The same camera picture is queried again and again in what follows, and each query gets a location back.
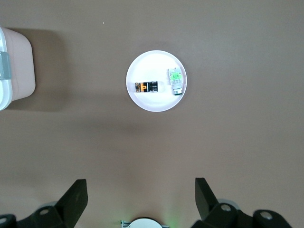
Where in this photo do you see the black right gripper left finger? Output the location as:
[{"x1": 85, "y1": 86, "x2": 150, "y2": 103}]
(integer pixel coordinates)
[{"x1": 0, "y1": 179, "x2": 89, "y2": 228}]

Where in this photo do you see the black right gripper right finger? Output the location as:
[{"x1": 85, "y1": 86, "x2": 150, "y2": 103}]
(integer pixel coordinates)
[{"x1": 195, "y1": 177, "x2": 293, "y2": 228}]

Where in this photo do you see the pink round plate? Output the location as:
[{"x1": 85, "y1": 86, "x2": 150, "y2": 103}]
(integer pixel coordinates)
[{"x1": 125, "y1": 50, "x2": 188, "y2": 113}]

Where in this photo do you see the white lidded storage box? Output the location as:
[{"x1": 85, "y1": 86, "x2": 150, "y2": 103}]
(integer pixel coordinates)
[{"x1": 0, "y1": 26, "x2": 37, "y2": 111}]

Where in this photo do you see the grey box latch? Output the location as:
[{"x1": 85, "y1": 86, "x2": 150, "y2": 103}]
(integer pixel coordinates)
[{"x1": 0, "y1": 50, "x2": 12, "y2": 80}]

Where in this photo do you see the green and white switch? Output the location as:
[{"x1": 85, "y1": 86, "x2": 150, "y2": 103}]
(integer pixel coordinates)
[{"x1": 166, "y1": 67, "x2": 184, "y2": 97}]

